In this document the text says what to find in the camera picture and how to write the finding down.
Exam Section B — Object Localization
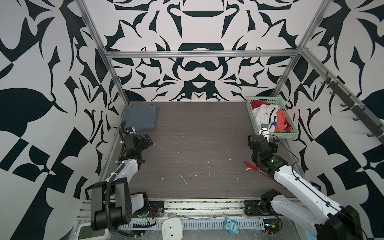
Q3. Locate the white tablet screen device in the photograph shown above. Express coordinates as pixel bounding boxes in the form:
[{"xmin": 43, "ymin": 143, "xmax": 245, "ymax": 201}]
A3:
[{"xmin": 73, "ymin": 223, "xmax": 112, "ymax": 240}]

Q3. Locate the black corrugated cable hose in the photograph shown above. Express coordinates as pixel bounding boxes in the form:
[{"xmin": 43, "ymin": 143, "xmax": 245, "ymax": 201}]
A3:
[{"xmin": 104, "ymin": 172, "xmax": 157, "ymax": 238}]

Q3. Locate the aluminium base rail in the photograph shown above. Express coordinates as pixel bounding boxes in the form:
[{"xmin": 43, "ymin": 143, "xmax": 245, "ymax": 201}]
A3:
[{"xmin": 74, "ymin": 197, "xmax": 334, "ymax": 223}]

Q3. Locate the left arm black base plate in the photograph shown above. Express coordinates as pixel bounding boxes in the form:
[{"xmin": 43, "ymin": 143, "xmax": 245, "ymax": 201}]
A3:
[{"xmin": 144, "ymin": 201, "xmax": 165, "ymax": 218}]

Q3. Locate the red pen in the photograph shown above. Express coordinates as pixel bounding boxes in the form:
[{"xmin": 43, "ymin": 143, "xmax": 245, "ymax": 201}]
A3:
[{"xmin": 244, "ymin": 161, "xmax": 270, "ymax": 177}]

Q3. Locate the blue owl toy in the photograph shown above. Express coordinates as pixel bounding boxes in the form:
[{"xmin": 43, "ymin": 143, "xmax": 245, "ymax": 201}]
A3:
[{"xmin": 223, "ymin": 218, "xmax": 240, "ymax": 235}]

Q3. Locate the red t shirt in basket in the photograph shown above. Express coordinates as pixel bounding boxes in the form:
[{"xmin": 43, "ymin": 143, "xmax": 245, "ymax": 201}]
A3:
[{"xmin": 251, "ymin": 101, "xmax": 291, "ymax": 133}]

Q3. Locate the horizontal aluminium frame bar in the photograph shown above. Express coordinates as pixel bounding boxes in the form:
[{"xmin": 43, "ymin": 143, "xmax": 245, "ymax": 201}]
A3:
[{"xmin": 105, "ymin": 50, "xmax": 298, "ymax": 59}]

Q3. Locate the green plastic basket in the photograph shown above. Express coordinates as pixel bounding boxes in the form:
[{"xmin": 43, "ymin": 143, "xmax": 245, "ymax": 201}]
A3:
[{"xmin": 247, "ymin": 97, "xmax": 299, "ymax": 139}]

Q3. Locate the black wall hook rack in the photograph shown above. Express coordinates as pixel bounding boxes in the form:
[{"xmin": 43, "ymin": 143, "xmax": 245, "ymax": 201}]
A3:
[{"xmin": 322, "ymin": 71, "xmax": 384, "ymax": 145}]

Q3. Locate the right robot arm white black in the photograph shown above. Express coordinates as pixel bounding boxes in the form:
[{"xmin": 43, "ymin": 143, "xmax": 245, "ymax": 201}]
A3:
[{"xmin": 248, "ymin": 124, "xmax": 368, "ymax": 240}]

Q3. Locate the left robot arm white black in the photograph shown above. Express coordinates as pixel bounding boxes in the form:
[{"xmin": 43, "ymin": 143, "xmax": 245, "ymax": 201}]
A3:
[{"xmin": 86, "ymin": 121, "xmax": 153, "ymax": 238}]

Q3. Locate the grey blue t shirt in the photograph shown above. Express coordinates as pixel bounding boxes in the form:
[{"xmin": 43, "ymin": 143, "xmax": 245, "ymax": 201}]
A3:
[{"xmin": 122, "ymin": 104, "xmax": 160, "ymax": 132}]

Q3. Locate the white box device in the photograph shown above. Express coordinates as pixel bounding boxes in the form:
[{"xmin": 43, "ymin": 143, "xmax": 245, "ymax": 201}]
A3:
[{"xmin": 162, "ymin": 217, "xmax": 184, "ymax": 240}]

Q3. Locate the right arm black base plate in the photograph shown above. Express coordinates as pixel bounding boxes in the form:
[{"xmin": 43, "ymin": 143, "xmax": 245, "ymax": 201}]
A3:
[{"xmin": 244, "ymin": 199, "xmax": 278, "ymax": 217}]

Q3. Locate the white t shirt in basket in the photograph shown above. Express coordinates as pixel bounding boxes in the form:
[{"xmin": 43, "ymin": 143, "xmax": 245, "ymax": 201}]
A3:
[{"xmin": 253, "ymin": 105, "xmax": 280, "ymax": 133}]

